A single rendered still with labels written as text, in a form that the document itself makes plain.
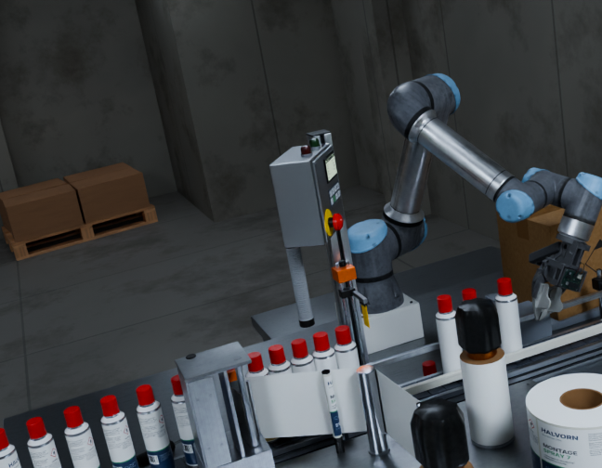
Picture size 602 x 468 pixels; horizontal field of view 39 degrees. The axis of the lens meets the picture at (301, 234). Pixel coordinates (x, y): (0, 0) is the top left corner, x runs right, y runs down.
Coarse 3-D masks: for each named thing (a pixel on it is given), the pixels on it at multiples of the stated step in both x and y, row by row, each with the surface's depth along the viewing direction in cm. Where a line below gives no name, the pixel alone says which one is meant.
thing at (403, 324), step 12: (408, 300) 239; (336, 312) 249; (384, 312) 234; (396, 312) 235; (408, 312) 236; (420, 312) 237; (372, 324) 233; (384, 324) 234; (396, 324) 235; (408, 324) 237; (420, 324) 238; (372, 336) 234; (384, 336) 235; (396, 336) 236; (408, 336) 237; (420, 336) 239; (372, 348) 235; (384, 348) 236
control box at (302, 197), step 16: (288, 160) 182; (304, 160) 179; (320, 160) 183; (272, 176) 182; (288, 176) 181; (304, 176) 180; (320, 176) 182; (336, 176) 194; (288, 192) 182; (304, 192) 181; (320, 192) 181; (288, 208) 183; (304, 208) 182; (320, 208) 182; (336, 208) 192; (288, 224) 184; (304, 224) 183; (320, 224) 182; (288, 240) 186; (304, 240) 184; (320, 240) 183
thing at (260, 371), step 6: (252, 354) 185; (258, 354) 185; (252, 360) 183; (258, 360) 184; (252, 366) 184; (258, 366) 184; (252, 372) 185; (258, 372) 184; (264, 372) 185; (276, 438) 188
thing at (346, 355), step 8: (336, 328) 191; (344, 328) 190; (336, 336) 190; (344, 336) 189; (336, 344) 191; (344, 344) 190; (352, 344) 190; (336, 352) 190; (344, 352) 189; (352, 352) 190; (336, 360) 192; (344, 360) 190; (352, 360) 190; (344, 368) 191
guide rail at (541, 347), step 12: (600, 324) 208; (564, 336) 205; (576, 336) 206; (588, 336) 207; (528, 348) 202; (540, 348) 203; (552, 348) 204; (516, 360) 202; (456, 372) 197; (420, 384) 195; (432, 384) 196
